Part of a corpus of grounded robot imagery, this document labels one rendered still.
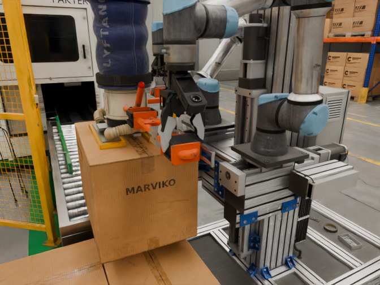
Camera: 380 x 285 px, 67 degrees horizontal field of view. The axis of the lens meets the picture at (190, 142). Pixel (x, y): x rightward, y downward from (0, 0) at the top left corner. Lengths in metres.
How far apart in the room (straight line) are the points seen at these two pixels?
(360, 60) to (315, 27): 7.84
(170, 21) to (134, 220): 0.73
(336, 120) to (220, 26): 1.03
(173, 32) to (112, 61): 0.53
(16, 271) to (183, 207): 0.76
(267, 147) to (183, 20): 0.66
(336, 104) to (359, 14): 7.40
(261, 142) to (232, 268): 0.93
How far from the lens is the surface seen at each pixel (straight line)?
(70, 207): 1.88
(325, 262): 2.03
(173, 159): 0.67
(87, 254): 1.48
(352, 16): 9.02
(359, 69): 8.84
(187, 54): 0.66
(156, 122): 0.91
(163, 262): 1.37
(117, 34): 1.15
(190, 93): 0.63
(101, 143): 1.14
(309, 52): 1.01
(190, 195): 1.17
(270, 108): 1.11
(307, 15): 1.00
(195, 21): 0.68
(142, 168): 1.04
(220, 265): 1.86
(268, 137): 1.14
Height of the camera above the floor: 1.45
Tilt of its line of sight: 19 degrees down
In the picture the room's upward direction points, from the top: straight up
